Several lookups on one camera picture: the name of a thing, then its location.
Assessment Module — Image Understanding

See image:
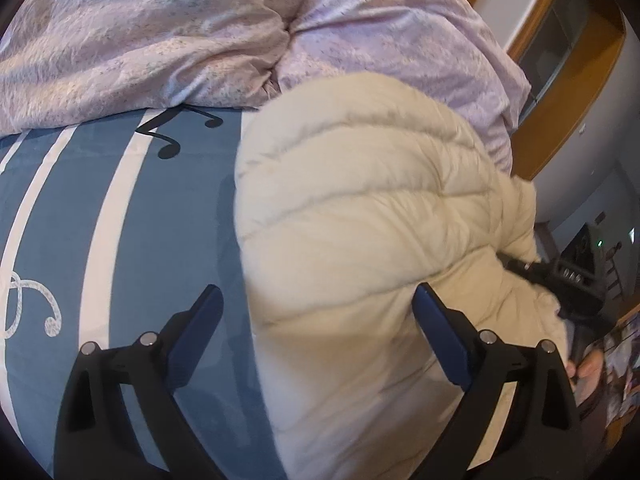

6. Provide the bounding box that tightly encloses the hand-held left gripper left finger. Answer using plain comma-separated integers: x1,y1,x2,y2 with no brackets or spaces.
52,284,225,480

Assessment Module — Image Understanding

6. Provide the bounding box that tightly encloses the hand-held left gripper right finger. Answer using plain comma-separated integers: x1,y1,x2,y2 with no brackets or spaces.
412,282,584,480

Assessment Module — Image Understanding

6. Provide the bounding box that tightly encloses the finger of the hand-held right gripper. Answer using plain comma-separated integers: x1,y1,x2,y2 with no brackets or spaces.
497,253,547,281

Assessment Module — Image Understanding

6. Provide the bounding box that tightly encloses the beige quilted down jacket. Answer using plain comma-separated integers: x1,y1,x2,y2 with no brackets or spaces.
234,72,573,480

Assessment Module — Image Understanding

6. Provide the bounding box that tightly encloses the person's right hand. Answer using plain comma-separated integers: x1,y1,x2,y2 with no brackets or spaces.
567,344,607,397

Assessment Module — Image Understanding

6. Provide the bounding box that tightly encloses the blue white striped bed sheet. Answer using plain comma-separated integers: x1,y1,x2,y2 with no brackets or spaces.
0,105,301,480

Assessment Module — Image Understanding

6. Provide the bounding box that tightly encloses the lavender patterned duvet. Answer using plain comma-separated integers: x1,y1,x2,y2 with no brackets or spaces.
0,0,532,173

